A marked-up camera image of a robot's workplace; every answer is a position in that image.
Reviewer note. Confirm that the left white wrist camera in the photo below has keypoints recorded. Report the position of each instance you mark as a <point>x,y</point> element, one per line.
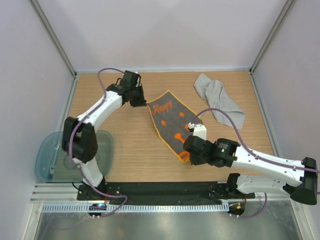
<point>137,78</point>

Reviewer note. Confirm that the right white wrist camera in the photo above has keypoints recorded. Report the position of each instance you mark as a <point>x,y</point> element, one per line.
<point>198,130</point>

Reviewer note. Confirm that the aluminium rail front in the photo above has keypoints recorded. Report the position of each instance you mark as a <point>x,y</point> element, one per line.
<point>53,193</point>

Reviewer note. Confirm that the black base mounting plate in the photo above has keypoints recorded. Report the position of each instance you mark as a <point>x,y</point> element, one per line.
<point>174,193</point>

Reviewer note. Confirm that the white slotted cable duct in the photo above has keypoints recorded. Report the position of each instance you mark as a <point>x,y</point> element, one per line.
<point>102,208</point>

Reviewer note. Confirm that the orange grey patterned towel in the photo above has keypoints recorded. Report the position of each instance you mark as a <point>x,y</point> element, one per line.
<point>170,117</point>

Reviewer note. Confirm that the aluminium frame post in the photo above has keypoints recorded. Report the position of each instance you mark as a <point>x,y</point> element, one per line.
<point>285,10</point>
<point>52,35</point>

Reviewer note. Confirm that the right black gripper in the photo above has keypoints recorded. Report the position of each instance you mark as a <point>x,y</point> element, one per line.
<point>195,161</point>

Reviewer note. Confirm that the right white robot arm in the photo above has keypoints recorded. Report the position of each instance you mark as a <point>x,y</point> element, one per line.
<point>296,178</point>

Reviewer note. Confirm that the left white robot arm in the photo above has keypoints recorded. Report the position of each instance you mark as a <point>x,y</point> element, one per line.
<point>79,139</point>

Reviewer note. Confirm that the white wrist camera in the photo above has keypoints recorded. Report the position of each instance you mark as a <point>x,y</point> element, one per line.
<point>198,130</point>
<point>137,78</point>

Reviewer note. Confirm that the right aluminium frame post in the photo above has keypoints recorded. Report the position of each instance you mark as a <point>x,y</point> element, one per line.
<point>285,10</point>

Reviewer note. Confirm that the left aluminium frame post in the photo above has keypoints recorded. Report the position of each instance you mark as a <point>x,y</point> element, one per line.
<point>52,35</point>

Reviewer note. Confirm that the blue translucent plastic tray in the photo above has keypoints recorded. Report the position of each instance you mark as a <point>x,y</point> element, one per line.
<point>53,164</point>

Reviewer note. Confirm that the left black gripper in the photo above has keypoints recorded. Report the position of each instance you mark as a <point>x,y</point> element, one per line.
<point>141,102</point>

